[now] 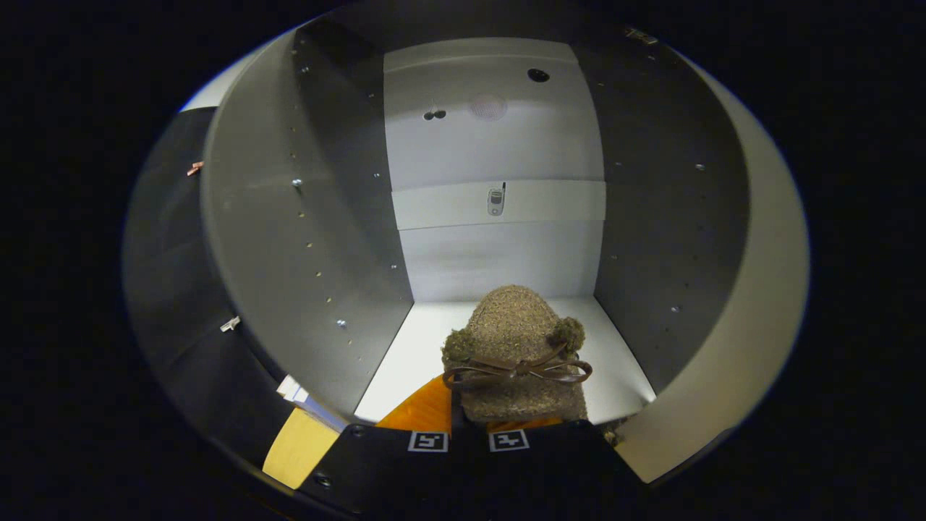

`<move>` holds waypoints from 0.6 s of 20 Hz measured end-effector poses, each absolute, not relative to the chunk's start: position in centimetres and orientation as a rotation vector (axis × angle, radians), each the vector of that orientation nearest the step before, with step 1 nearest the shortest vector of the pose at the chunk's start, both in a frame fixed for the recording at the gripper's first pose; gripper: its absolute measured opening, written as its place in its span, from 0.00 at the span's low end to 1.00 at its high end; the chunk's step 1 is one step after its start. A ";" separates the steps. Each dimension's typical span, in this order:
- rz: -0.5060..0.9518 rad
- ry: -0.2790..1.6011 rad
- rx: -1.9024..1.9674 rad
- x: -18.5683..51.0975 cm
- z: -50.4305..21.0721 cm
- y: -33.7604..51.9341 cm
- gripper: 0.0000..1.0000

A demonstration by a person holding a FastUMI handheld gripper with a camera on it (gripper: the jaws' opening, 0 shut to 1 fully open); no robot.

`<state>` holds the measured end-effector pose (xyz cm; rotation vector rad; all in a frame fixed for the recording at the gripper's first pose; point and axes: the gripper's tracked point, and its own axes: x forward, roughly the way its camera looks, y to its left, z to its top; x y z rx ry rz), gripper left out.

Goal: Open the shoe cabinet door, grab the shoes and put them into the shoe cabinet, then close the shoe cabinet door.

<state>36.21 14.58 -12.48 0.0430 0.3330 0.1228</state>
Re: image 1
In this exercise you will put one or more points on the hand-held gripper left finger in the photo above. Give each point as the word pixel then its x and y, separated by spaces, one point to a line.
pixel 376 463

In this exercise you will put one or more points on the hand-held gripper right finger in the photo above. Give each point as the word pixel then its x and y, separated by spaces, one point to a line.
pixel 550 470

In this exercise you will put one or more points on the brown fuzzy shoe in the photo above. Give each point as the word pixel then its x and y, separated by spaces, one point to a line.
pixel 517 333

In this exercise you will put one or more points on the grey shoe cabinet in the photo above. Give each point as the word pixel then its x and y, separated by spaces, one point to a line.
pixel 304 217

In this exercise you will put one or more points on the white cover book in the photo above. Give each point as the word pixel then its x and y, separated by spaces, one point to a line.
pixel 293 391

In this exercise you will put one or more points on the silver clip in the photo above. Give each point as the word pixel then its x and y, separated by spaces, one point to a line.
pixel 230 323

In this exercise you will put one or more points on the black backdrop cloth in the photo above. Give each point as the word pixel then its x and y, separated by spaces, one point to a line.
pixel 173 275

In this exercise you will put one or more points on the red clip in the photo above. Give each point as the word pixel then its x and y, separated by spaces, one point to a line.
pixel 194 168

